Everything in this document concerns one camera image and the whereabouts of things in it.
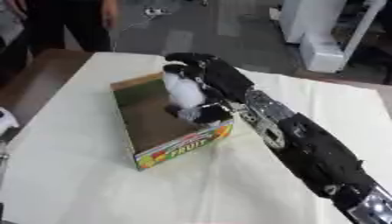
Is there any white cable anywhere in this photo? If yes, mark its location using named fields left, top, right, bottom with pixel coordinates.
left=110, top=14, right=155, bottom=53

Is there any black and white soft toy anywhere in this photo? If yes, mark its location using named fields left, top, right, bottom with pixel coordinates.
left=160, top=61, right=235, bottom=126

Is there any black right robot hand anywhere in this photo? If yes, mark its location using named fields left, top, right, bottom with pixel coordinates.
left=164, top=52, right=256, bottom=104

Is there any white cabinet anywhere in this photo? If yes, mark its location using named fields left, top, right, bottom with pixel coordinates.
left=276, top=0, right=391, bottom=74

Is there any person's hand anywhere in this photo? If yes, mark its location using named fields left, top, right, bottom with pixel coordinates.
left=101, top=8, right=122, bottom=30

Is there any white power strip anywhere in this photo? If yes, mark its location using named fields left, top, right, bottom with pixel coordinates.
left=142, top=7, right=173, bottom=17

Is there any cardboard box with printed front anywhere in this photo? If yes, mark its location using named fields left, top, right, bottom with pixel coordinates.
left=108, top=72, right=238, bottom=172

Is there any white rounded device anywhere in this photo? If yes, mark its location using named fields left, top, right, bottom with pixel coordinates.
left=0, top=107, right=24, bottom=137

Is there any person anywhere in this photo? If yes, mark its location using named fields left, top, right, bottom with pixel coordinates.
left=0, top=0, right=122, bottom=57

